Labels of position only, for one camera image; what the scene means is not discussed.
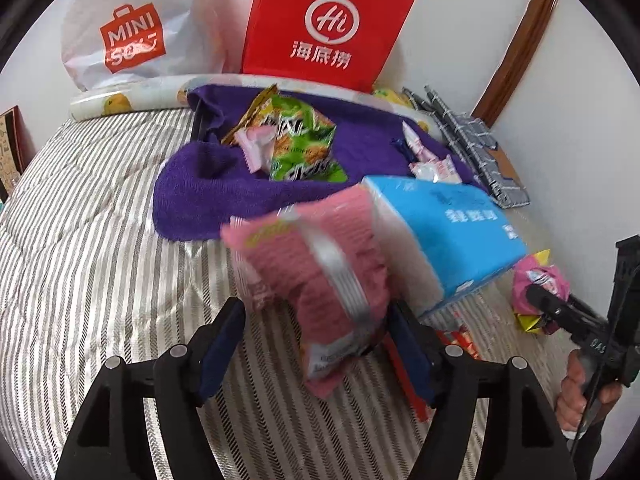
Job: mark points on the yellow green snack bag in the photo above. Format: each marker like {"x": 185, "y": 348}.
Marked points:
{"x": 387, "y": 96}

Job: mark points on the small white pink packet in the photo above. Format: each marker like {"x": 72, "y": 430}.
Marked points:
{"x": 437, "y": 170}

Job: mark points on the magenta snack packet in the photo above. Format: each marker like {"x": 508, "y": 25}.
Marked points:
{"x": 537, "y": 275}

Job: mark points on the grey striped bedding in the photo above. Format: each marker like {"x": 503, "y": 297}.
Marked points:
{"x": 100, "y": 235}

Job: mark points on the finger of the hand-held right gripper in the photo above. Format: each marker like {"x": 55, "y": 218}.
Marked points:
{"x": 555, "y": 302}
{"x": 562, "y": 327}

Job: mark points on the dark picture frame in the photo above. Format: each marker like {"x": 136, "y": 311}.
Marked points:
{"x": 12, "y": 145}

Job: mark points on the purple towel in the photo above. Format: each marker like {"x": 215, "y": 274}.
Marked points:
{"x": 200, "y": 185}

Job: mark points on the pink white stick packet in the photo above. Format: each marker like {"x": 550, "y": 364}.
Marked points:
{"x": 417, "y": 142}

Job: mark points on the patterned paper roll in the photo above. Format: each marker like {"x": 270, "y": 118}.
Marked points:
{"x": 150, "y": 92}

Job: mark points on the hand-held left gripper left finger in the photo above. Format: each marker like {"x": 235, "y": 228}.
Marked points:
{"x": 220, "y": 355}

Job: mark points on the person's right hand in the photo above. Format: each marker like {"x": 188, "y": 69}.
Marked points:
{"x": 575, "y": 390}

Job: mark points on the white plastic shopping bag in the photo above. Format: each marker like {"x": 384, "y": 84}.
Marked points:
{"x": 190, "y": 10}

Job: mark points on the navy checked cloth bag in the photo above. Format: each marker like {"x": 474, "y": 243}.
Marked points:
{"x": 475, "y": 130}

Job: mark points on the brown wooden door frame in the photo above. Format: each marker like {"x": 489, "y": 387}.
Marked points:
{"x": 530, "y": 45}

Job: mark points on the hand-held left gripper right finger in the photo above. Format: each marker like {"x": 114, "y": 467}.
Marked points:
{"x": 417, "y": 360}

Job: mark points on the green snack packet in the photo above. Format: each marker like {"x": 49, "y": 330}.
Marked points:
{"x": 300, "y": 140}

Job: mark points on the small pink candy packet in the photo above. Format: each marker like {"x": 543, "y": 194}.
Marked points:
{"x": 255, "y": 145}

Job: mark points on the red paper bag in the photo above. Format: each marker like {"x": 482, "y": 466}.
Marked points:
{"x": 280, "y": 10}

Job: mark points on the blue tissue box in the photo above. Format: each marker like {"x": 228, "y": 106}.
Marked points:
{"x": 450, "y": 230}

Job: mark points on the large pink snack packet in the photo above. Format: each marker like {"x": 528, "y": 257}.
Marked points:
{"x": 320, "y": 270}

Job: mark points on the person's right forearm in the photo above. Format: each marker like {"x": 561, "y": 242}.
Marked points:
{"x": 595, "y": 450}

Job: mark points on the yellow snack packet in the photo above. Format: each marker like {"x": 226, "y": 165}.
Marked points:
{"x": 252, "y": 110}

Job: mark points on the thin red snack stick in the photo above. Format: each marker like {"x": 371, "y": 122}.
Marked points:
{"x": 410, "y": 385}

